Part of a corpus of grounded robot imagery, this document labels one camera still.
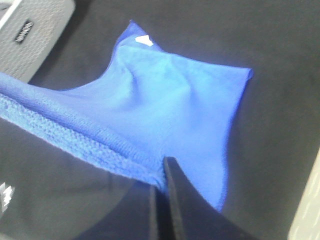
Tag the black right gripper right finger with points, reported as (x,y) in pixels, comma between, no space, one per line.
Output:
(192,217)

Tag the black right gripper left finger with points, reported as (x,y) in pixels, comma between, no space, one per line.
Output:
(160,222)

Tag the blue microfibre towel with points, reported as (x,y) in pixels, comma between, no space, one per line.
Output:
(148,104)

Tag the white plastic basket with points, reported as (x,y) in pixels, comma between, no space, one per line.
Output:
(306,222)

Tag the clear tape strip left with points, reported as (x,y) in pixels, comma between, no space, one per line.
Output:
(6,194)

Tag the grey perforated plastic basket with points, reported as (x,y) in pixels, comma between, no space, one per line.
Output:
(29,29)

